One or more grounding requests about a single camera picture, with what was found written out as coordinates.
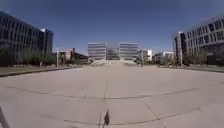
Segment pale paved plaza ground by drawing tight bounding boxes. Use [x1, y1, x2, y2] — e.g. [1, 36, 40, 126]
[0, 63, 224, 128]

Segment pale building with window grid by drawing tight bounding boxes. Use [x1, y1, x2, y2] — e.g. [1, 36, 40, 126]
[172, 14, 224, 66]

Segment white striped building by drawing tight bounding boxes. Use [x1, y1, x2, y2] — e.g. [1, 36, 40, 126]
[87, 41, 140, 62]

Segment small white building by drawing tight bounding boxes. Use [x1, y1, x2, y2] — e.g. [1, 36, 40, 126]
[161, 51, 175, 61]
[139, 49, 154, 63]

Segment brown building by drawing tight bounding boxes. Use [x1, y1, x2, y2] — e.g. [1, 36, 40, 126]
[53, 47, 89, 63]

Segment raised kerb strip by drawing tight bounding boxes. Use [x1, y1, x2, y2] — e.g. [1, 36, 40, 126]
[158, 65, 224, 74]
[0, 65, 83, 78]

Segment wide pale steps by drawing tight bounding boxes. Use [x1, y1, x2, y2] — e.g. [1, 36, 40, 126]
[89, 59, 138, 67]

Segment dark glass building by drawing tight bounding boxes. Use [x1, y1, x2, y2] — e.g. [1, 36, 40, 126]
[0, 10, 54, 66]

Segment row of trees by building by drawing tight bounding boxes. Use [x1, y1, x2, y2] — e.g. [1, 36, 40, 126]
[0, 44, 56, 67]

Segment pole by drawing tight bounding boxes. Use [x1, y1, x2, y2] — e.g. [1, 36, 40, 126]
[141, 49, 145, 66]
[55, 49, 60, 68]

